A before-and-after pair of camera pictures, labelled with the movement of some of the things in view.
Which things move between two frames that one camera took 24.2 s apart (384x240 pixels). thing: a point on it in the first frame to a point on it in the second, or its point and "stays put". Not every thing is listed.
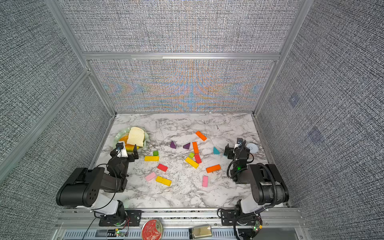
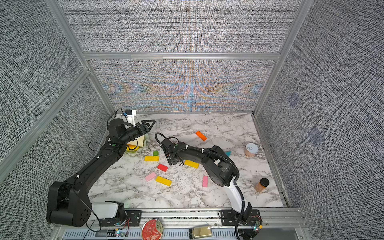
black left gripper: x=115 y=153 to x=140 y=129
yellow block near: x=163 y=181 stays put
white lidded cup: x=253 y=148 stays put
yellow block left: x=152 y=158 stays put
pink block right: x=205 y=181 stays put
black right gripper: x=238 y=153 to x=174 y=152
